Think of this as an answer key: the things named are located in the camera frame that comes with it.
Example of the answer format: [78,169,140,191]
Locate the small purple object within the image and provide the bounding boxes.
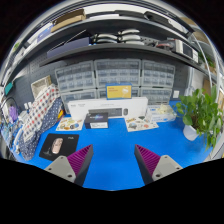
[8,104,19,124]

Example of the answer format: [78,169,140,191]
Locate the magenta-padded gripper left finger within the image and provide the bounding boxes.
[43,144,94,187]

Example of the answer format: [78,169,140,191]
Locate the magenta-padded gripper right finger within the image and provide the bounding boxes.
[134,144,184,185]

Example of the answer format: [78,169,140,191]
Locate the long white keyboard box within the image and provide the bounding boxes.
[67,96,149,122]

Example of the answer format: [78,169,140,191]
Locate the black mouse pad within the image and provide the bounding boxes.
[38,133,80,162]

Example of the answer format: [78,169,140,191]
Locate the grey small-parts drawer cabinet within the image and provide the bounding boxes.
[141,59,176,89]
[139,87,174,106]
[94,58,143,88]
[96,86,141,99]
[59,89,98,115]
[54,60,96,93]

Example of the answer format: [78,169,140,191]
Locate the red white checkered cloth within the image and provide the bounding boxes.
[21,83,61,141]

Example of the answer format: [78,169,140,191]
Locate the green potted plant white pot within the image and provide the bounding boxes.
[175,85,224,151]

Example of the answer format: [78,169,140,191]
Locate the dark shelf unit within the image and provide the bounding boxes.
[6,3,221,78]

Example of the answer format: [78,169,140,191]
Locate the yellow and blue box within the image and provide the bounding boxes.
[105,83,133,100]

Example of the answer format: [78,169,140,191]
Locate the small black box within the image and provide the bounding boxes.
[83,111,110,130]

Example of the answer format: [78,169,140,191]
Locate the navy polka dot cloth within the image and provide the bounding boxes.
[18,97,64,162]

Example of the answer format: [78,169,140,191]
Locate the colourful sticker sheet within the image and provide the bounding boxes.
[55,116,85,132]
[124,115,160,133]

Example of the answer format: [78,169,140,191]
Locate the beige woven basket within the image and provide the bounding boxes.
[30,74,53,100]

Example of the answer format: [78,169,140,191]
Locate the white and blue tissue box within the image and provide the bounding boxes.
[145,104,178,123]

